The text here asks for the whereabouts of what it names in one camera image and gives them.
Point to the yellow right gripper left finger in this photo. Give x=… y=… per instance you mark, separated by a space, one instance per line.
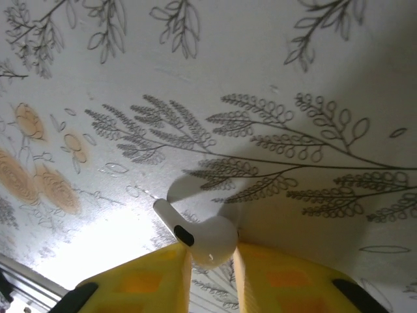
x=137 y=287

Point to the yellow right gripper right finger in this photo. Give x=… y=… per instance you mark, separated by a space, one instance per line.
x=293 y=287

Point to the floral patterned tablecloth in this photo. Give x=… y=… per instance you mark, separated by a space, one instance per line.
x=228 y=65

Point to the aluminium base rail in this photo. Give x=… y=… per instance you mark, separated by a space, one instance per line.
x=26 y=275

